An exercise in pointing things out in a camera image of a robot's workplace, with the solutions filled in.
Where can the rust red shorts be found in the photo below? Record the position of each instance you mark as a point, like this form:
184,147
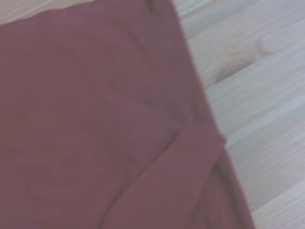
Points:
95,119

